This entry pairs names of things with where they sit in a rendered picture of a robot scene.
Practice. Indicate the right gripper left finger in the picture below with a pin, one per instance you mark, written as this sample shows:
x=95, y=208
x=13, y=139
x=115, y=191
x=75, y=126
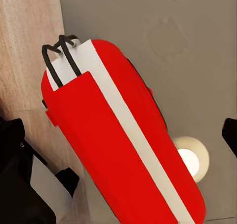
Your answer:
x=12, y=134

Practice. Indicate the coffee table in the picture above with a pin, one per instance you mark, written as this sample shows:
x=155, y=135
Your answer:
x=186, y=53

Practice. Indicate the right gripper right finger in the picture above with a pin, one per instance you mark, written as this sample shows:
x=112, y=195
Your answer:
x=229, y=133

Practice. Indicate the radio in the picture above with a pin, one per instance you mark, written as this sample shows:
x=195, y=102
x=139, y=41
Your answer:
x=111, y=120

